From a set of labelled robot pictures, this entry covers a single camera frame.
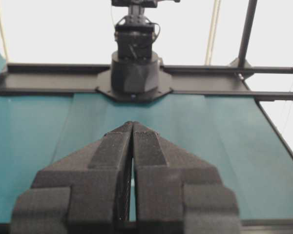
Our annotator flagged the teal table mat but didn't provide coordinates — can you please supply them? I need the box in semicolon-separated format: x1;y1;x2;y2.
0;17;293;220

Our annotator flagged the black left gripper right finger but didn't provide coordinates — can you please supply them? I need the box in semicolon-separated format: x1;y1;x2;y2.
132;122;241;234

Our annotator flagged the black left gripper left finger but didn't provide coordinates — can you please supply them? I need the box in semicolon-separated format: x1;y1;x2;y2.
10;122;133;234

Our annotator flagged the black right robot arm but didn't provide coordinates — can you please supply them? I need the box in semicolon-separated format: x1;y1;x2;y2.
96;0;172;102

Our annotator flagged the black vertical frame post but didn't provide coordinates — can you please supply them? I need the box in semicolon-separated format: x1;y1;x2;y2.
237;0;257;69

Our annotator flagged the black aluminium frame rail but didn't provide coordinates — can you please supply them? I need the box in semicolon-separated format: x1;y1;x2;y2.
0;64;293;103

